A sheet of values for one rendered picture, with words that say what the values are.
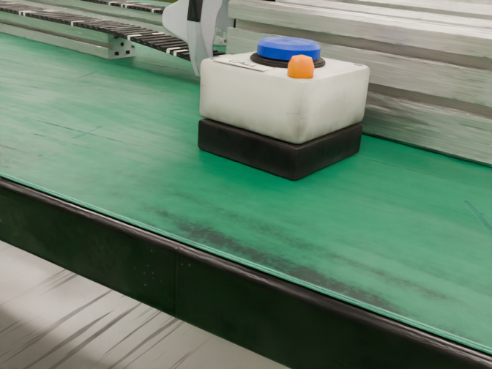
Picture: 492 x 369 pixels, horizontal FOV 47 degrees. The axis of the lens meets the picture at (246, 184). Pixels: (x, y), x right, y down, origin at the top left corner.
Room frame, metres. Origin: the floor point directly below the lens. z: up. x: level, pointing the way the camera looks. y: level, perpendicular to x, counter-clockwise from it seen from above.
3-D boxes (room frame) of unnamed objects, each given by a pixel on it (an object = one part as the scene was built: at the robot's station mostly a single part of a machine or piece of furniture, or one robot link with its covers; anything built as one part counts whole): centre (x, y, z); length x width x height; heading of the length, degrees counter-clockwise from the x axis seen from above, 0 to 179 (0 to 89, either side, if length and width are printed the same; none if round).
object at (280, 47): (0.37, -0.02, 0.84); 0.04 x 0.04 x 0.02
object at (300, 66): (0.32, -0.03, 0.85); 0.01 x 0.01 x 0.01
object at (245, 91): (0.37, -0.03, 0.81); 0.10 x 0.08 x 0.06; 142
